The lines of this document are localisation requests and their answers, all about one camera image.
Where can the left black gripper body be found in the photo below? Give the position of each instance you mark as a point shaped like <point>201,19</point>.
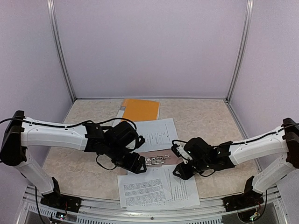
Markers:
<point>124,162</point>

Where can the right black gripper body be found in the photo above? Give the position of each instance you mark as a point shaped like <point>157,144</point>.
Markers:
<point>190,172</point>

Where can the metal clip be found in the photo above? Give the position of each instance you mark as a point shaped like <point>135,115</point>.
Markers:
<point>156,160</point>

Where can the translucent grey plastic sheet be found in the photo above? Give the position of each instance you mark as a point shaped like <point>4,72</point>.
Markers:
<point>173,160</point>

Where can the remaining white paper stack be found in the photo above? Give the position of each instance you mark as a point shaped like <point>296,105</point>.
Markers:
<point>157,189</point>

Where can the white printed paper sheets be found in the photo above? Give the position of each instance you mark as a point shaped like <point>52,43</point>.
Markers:
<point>158,134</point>

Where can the orange file folder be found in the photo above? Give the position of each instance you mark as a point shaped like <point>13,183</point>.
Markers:
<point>139,110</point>

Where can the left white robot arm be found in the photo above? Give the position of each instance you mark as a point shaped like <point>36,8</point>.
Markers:
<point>117,142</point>

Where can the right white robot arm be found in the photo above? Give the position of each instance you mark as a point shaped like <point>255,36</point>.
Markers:
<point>199,156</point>

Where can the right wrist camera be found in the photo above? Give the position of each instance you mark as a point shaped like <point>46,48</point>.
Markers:
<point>178,149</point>

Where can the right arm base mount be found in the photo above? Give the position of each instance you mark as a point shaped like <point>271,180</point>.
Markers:
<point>238,202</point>

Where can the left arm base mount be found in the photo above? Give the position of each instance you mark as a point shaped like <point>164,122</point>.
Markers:
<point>62,202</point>

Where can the front aluminium rail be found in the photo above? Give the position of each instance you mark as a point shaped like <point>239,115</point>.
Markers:
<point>100,205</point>

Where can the right aluminium frame post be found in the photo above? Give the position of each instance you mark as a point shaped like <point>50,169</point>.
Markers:
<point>241,50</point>

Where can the aluminium frame post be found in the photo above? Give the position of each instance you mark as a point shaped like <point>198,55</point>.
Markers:
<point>59,49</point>
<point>241,50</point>

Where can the left aluminium frame post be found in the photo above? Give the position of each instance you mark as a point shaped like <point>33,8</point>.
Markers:
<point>59,49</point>

